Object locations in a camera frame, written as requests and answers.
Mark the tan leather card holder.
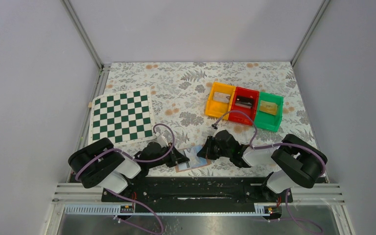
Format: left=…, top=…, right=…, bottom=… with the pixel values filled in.
left=175, top=145, right=212, bottom=172

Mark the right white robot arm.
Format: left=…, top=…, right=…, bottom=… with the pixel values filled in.
left=197, top=130, right=328, bottom=194

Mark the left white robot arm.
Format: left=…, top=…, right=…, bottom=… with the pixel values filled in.
left=68, top=138, right=189, bottom=193

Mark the black card in red bin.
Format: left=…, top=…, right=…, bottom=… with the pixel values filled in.
left=235, top=96, right=254, bottom=109

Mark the gold card in green bin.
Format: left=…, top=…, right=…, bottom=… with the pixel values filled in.
left=259, top=100, right=278, bottom=116

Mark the green white chessboard mat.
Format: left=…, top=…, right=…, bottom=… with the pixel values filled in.
left=88, top=88, right=155, bottom=146

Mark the yellow plastic bin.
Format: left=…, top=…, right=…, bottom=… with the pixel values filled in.
left=205, top=82, right=236, bottom=118

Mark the green plastic bin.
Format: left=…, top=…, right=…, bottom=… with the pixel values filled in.
left=254, top=92, right=283, bottom=132

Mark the red plastic bin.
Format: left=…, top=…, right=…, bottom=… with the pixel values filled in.
left=228, top=87, right=259, bottom=126

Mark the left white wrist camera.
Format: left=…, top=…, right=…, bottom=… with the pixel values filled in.
left=156, top=134, right=168, bottom=147

